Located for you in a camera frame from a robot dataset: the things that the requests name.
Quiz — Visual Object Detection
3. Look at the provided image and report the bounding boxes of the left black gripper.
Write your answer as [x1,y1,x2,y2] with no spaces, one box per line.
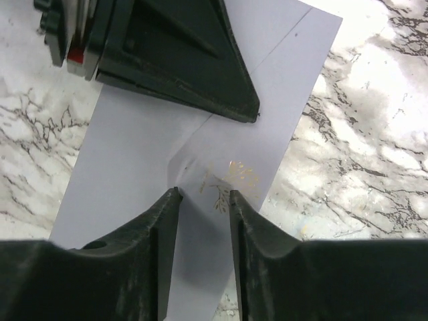
[33,0,110,81]

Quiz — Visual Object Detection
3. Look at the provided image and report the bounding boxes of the grey envelope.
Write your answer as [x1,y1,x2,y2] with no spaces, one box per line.
[49,1,342,320]

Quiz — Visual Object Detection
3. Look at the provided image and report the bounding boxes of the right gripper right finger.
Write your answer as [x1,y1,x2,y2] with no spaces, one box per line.
[229,191,427,320]

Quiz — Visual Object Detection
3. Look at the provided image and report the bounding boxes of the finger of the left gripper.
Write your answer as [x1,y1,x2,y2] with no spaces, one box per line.
[96,0,259,123]

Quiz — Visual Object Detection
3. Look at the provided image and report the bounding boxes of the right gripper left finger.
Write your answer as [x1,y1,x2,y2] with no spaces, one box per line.
[1,188,182,320]

